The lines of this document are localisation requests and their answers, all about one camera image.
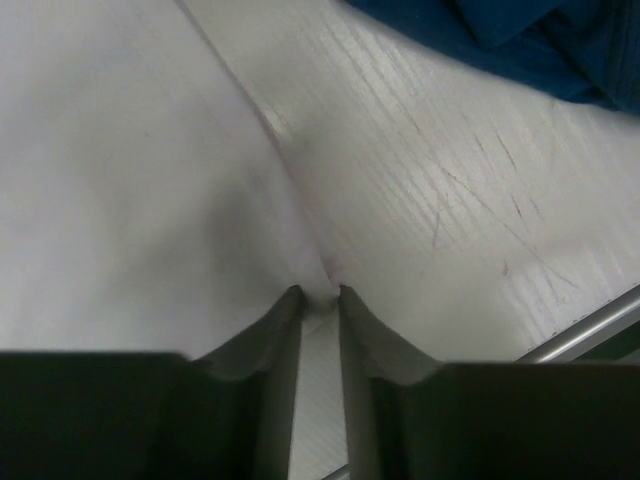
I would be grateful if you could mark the aluminium mounting rail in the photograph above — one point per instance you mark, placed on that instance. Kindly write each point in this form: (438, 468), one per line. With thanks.
(580, 330)

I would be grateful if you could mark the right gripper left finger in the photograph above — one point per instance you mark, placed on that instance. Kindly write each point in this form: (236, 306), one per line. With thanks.
(156, 415)

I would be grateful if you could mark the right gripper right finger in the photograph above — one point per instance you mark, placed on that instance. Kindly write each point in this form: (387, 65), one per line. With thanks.
(500, 425)

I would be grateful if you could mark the blue t shirt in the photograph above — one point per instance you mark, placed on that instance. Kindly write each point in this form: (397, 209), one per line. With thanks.
(583, 52)

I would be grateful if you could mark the white t shirt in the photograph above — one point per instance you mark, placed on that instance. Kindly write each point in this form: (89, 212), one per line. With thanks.
(143, 204)

